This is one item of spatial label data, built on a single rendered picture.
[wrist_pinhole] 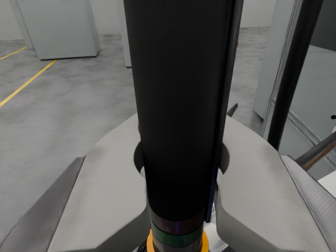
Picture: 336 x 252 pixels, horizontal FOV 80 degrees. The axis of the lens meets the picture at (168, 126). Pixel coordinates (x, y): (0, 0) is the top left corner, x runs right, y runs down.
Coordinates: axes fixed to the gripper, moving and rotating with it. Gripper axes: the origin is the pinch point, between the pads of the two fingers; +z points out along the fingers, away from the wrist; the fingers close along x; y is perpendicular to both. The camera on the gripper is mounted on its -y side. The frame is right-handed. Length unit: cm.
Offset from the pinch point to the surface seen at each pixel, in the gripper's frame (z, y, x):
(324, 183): 22, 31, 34
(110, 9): 1181, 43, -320
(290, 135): 91, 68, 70
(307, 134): 78, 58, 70
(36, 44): 646, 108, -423
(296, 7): 123, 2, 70
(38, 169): 154, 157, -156
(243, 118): 261, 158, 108
